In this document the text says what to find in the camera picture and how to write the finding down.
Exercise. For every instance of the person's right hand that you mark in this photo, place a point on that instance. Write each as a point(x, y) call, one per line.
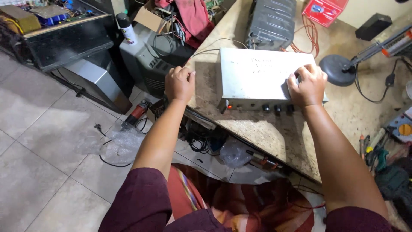
point(308, 86)

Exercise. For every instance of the person's left hand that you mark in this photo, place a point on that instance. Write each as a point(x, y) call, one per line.
point(177, 84)

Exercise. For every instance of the person's left fingers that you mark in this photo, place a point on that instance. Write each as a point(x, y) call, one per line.
point(185, 71)

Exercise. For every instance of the white metal amplifier box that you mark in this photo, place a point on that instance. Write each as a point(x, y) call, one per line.
point(257, 77)

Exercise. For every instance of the grey television set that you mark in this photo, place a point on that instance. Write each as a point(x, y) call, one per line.
point(151, 61)

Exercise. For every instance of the red cloth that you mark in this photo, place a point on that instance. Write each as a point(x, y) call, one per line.
point(193, 19)

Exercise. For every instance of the red angle grinder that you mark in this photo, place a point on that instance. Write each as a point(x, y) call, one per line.
point(136, 113)

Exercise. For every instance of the white spray can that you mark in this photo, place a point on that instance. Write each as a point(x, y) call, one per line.
point(127, 29)

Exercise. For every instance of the silver television set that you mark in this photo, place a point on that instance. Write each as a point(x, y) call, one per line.
point(95, 82)

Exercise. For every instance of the clear plastic bag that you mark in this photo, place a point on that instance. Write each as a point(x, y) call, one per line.
point(120, 145)
point(235, 154)

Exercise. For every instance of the dark grey plastic casing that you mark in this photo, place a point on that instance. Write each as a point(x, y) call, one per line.
point(271, 23)

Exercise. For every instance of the soldering iron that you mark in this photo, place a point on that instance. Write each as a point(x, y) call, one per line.
point(262, 158)

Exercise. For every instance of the black cabinet with electronics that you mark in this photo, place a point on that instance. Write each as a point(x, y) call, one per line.
point(54, 32)

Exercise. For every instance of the person's maroon patterned clothing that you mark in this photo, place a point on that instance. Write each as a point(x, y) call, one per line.
point(244, 203)

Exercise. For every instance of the red packet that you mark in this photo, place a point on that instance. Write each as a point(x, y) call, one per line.
point(323, 11)

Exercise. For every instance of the black desk lamp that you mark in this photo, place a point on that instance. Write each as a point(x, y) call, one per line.
point(357, 61)

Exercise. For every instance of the black box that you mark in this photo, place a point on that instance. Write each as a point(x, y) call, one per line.
point(372, 26)

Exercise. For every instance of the heap of hand tools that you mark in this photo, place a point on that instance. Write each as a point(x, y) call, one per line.
point(388, 164)

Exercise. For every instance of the multimeter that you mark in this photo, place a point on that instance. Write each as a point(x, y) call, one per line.
point(402, 126)

